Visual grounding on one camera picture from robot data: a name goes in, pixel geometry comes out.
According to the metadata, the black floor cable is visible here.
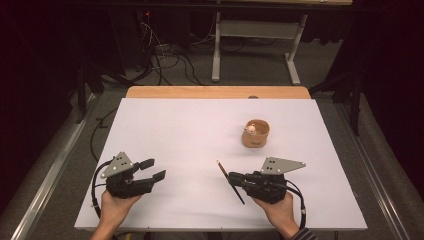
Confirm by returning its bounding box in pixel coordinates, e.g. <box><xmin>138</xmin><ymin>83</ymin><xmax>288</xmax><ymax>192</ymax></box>
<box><xmin>89</xmin><ymin>105</ymin><xmax>120</xmax><ymax>164</ymax></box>

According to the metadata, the metal floor rail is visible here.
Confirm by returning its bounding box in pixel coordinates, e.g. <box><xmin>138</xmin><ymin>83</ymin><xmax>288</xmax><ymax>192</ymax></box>
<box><xmin>9</xmin><ymin>93</ymin><xmax>98</xmax><ymax>240</ymax></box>
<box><xmin>334</xmin><ymin>102</ymin><xmax>416</xmax><ymax>240</ymax></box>

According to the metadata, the person's right hand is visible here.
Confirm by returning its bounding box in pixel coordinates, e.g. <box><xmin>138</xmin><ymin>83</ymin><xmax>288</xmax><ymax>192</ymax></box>
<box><xmin>250</xmin><ymin>190</ymin><xmax>302</xmax><ymax>240</ymax></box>

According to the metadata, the black brush with yellow tip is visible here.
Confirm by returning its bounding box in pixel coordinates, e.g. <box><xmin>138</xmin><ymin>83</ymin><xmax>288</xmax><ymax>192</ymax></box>
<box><xmin>216</xmin><ymin>159</ymin><xmax>246</xmax><ymax>206</ymax></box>

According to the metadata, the tangle of floor cables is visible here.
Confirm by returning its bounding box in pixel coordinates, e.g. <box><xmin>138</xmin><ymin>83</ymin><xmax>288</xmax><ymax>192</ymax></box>
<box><xmin>138</xmin><ymin>18</ymin><xmax>209</xmax><ymax>87</ymax></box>

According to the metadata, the black metal stand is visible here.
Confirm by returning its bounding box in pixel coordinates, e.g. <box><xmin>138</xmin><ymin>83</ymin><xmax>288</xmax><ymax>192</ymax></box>
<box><xmin>74</xmin><ymin>61</ymin><xmax>136</xmax><ymax>125</ymax></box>
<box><xmin>308</xmin><ymin>69</ymin><xmax>365</xmax><ymax>137</ymax></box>

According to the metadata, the white board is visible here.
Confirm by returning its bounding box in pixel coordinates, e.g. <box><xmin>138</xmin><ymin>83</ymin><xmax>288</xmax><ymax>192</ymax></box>
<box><xmin>74</xmin><ymin>97</ymin><xmax>369</xmax><ymax>232</ymax></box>

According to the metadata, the right hand-held gripper black cable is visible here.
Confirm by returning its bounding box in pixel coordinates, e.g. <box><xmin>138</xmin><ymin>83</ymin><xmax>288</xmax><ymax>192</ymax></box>
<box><xmin>284</xmin><ymin>179</ymin><xmax>308</xmax><ymax>231</ymax></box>

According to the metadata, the wooden table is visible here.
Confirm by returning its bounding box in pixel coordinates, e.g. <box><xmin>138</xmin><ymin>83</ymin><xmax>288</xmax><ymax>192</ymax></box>
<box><xmin>125</xmin><ymin>85</ymin><xmax>312</xmax><ymax>100</ymax></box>

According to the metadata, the round wooden cup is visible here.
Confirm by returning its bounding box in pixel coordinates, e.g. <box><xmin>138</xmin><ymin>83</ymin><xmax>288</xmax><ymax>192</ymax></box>
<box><xmin>241</xmin><ymin>118</ymin><xmax>271</xmax><ymax>149</ymax></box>

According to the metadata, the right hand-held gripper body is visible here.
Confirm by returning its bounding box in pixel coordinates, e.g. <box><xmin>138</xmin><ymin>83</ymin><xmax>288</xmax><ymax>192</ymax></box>
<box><xmin>242</xmin><ymin>156</ymin><xmax>307</xmax><ymax>205</ymax></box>

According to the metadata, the white metal desk frame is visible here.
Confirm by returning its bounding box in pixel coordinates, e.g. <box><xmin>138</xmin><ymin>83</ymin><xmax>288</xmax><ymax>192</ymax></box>
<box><xmin>211</xmin><ymin>0</ymin><xmax>354</xmax><ymax>86</ymax></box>

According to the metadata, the left hand-held gripper black cable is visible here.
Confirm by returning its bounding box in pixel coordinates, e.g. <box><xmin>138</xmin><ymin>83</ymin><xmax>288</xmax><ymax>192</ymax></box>
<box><xmin>90</xmin><ymin>159</ymin><xmax>116</xmax><ymax>220</ymax></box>

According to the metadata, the small white animal figure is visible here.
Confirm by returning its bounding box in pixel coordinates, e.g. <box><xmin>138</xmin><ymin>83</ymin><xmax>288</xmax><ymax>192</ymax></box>
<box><xmin>243</xmin><ymin>122</ymin><xmax>258</xmax><ymax>136</ymax></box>

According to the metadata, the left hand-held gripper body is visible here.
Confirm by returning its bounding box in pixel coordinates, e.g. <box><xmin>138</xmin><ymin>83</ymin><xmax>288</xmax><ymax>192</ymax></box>
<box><xmin>99</xmin><ymin>151</ymin><xmax>157</xmax><ymax>200</ymax></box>

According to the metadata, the person's left hand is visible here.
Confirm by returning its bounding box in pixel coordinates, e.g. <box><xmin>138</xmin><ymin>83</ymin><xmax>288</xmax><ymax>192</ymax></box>
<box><xmin>99</xmin><ymin>189</ymin><xmax>143</xmax><ymax>232</ymax></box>

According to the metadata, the hand-held gripper black cable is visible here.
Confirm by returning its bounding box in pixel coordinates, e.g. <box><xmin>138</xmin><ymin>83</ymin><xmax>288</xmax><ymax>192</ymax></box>
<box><xmin>90</xmin><ymin>159</ymin><xmax>116</xmax><ymax>220</ymax></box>
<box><xmin>284</xmin><ymin>179</ymin><xmax>308</xmax><ymax>231</ymax></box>

